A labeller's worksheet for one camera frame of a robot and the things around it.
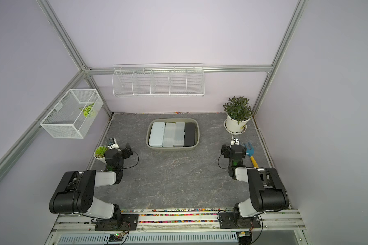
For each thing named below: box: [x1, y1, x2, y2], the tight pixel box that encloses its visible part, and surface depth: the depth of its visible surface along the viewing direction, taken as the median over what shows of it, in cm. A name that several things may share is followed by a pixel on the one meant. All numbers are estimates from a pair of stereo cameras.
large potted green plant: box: [222, 95, 253, 135], surface depth 101 cm
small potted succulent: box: [94, 145, 109, 164], surface depth 90 cm
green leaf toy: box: [78, 102, 95, 118], surface depth 83 cm
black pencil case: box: [184, 122, 196, 147], surface depth 106 cm
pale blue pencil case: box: [148, 121, 166, 148], surface depth 104 cm
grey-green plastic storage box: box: [146, 117, 200, 151], surface depth 105 cm
